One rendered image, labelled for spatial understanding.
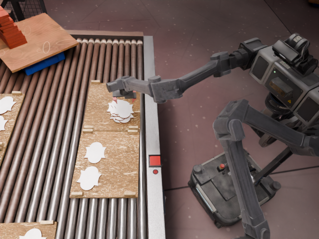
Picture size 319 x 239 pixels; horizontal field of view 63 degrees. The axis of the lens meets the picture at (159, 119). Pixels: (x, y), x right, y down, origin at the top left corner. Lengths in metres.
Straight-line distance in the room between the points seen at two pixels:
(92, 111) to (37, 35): 0.80
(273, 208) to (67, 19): 3.65
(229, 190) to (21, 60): 1.84
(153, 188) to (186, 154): 1.23
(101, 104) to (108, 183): 0.56
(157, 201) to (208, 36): 3.08
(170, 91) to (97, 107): 0.79
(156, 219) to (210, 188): 0.95
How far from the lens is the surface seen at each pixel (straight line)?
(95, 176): 1.47
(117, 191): 1.43
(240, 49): 1.37
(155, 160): 1.52
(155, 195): 1.44
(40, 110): 1.84
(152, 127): 1.65
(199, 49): 3.82
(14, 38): 2.13
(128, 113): 1.61
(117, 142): 1.57
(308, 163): 3.08
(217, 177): 2.30
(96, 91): 1.84
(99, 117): 1.69
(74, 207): 1.45
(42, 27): 2.31
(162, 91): 1.06
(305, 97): 1.26
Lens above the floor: 2.26
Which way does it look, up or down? 53 degrees down
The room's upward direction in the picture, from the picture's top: 7 degrees clockwise
